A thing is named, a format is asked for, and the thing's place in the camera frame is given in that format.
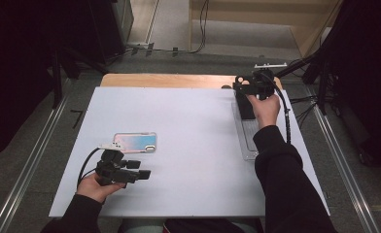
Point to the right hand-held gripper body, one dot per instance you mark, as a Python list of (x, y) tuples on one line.
[(264, 82)]

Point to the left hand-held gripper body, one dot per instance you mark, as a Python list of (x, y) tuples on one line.
[(112, 168)]

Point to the black phone case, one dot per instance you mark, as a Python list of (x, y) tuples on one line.
[(245, 108)]

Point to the pink-blue gradient phone case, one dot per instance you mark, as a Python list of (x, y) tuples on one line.
[(135, 142)]

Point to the clear plastic container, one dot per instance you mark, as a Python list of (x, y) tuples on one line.
[(248, 137)]

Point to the person's left hand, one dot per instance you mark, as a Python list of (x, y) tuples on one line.
[(94, 189)]

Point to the person's right hand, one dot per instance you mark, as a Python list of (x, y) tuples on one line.
[(266, 111)]

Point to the small dark round object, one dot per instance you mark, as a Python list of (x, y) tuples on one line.
[(225, 86)]

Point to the black tripod stand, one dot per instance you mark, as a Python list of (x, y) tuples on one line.
[(300, 64)]

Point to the white board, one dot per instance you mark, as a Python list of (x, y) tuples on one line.
[(185, 129)]

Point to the wooden steps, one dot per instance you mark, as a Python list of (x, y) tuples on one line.
[(243, 13)]

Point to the dark red garment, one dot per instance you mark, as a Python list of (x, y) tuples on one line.
[(204, 226)]

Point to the wooden table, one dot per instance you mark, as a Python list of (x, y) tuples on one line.
[(166, 81)]

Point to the black stand leg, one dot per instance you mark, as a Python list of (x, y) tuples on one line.
[(57, 81)]

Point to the black curtain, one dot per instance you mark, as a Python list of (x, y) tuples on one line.
[(10, 64), (366, 64)]

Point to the dark cabinet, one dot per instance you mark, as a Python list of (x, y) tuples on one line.
[(110, 29)]

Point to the metal floor rail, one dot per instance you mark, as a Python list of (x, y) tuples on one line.
[(28, 168), (342, 166)]

